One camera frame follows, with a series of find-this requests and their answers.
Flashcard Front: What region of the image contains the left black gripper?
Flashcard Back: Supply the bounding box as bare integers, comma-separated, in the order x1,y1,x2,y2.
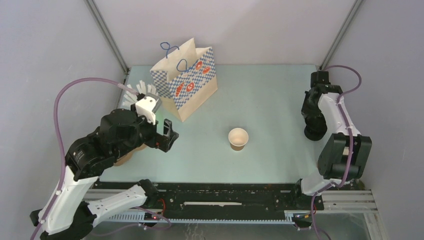
116,103,180,158

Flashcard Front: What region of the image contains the single brown paper cup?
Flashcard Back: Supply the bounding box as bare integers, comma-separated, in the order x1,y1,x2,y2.
228,127,249,151

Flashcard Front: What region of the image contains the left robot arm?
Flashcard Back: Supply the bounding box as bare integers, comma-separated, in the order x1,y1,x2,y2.
30,108,179,240

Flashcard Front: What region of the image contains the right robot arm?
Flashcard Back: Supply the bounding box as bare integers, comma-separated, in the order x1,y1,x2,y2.
290,70,372,209

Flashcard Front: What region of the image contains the checkered paper takeout bag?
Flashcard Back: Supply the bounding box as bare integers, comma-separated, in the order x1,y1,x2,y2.
150,38,218,122

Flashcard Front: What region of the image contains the brown cardboard cup carrier stack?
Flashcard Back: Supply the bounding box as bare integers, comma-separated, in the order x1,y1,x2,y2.
113,144,147,167

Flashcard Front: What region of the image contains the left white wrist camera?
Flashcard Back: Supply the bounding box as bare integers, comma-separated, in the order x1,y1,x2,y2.
135,92,162,125

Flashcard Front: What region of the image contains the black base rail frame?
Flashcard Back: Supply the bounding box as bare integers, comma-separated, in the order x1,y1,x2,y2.
77,180,379,229

